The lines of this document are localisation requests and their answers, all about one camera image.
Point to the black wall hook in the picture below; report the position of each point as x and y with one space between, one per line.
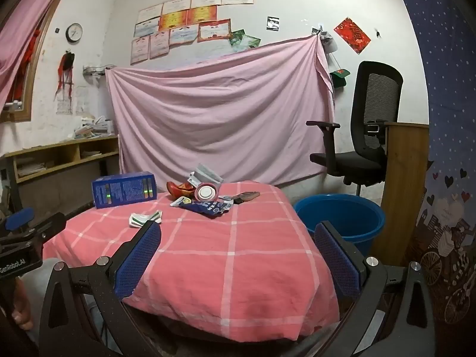
378 33

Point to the red snack bag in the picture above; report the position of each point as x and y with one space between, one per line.
178 191

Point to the pink checked blanket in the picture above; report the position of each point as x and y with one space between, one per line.
223 267

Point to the white wall paper sheet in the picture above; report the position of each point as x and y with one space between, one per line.
80 98

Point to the blue snack wrapper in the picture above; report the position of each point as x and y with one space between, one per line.
210 208

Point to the pink hanging sheet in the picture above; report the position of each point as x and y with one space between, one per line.
223 119

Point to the green landscape photo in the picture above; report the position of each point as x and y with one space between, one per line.
236 38
252 42

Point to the blue plastic bucket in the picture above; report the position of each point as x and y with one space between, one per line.
334 215

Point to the green snack wrapper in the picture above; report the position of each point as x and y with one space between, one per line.
139 218

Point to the red hanging cloth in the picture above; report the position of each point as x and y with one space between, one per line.
29 52

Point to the person's left hand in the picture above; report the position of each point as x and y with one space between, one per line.
23 306

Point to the small black white photo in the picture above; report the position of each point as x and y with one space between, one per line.
273 23

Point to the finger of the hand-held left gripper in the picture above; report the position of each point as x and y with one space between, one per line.
46 227
20 218

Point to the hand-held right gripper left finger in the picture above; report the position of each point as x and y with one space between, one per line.
137 260

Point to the red tassel ornament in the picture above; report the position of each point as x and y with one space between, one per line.
67 63

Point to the flat stack of papers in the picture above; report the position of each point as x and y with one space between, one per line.
35 167

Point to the blue cardboard box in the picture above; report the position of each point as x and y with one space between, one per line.
122 191

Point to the green red hanging ornament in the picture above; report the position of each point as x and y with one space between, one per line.
340 78

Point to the group of wall certificates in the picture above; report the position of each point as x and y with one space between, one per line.
174 18

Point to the pink curtain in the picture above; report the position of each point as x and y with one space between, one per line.
26 26

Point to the wooden window frame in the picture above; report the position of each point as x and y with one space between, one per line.
33 81

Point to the wooden shelf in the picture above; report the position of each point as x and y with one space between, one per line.
55 148

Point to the round wall clock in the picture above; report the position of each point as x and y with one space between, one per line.
74 32

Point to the small colourful wrapper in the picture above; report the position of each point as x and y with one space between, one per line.
181 201

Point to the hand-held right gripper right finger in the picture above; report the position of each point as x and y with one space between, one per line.
338 264

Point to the pile of books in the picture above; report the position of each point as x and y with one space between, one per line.
95 128

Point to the red paper wall decoration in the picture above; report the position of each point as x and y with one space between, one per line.
351 35

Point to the white plastic bag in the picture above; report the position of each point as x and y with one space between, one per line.
206 173

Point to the blue printed curtain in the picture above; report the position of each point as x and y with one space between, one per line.
446 119

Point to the black office chair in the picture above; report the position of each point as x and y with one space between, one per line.
353 163

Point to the white wall rack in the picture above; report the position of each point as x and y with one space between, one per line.
93 70

